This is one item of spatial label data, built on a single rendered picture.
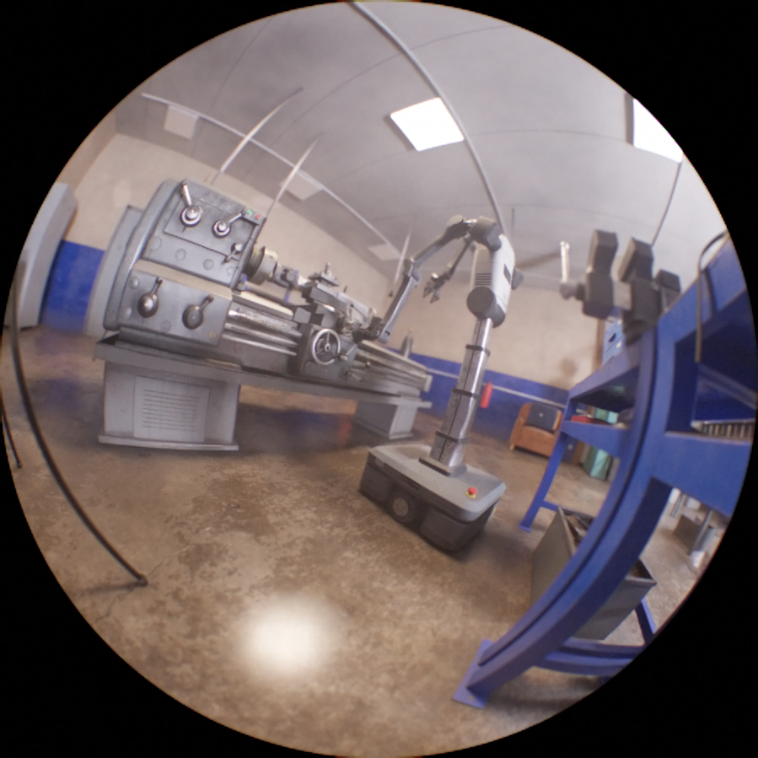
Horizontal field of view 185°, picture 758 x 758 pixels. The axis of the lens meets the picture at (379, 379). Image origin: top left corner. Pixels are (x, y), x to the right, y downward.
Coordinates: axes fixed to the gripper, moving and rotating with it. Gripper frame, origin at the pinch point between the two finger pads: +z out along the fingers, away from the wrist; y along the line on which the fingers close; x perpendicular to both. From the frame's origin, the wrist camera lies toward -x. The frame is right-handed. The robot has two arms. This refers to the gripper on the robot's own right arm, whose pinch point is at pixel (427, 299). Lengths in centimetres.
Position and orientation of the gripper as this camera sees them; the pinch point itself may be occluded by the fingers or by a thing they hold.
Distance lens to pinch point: 183.1
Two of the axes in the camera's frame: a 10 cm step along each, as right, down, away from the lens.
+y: -7.0, -1.8, -6.9
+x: 4.3, 6.6, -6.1
